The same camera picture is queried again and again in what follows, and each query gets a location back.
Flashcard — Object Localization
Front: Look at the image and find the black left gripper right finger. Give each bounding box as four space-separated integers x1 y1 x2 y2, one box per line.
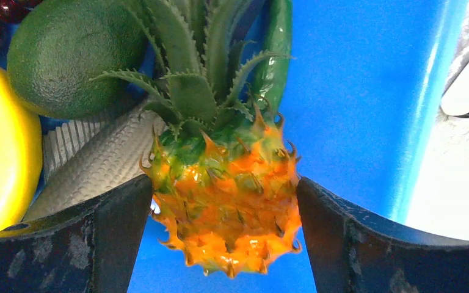
297 177 469 292

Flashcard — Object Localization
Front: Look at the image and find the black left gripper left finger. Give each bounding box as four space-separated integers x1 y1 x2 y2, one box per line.
0 175 151 292

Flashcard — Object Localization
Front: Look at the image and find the orange toy pineapple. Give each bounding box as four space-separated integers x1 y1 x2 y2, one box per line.
100 1 301 278

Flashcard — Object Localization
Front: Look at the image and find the silver toy fish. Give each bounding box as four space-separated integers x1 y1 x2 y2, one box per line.
23 99 166 221

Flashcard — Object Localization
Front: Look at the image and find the yellow toy banana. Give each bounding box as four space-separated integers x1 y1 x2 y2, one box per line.
0 67 43 230

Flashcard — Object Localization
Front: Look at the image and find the blue plastic bin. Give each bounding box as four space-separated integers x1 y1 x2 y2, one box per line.
126 1 467 292

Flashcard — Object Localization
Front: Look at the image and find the green toy pepper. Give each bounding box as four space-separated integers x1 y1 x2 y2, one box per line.
251 0 293 113

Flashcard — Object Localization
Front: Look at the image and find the green toy lime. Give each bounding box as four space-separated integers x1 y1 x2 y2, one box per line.
7 1 148 119

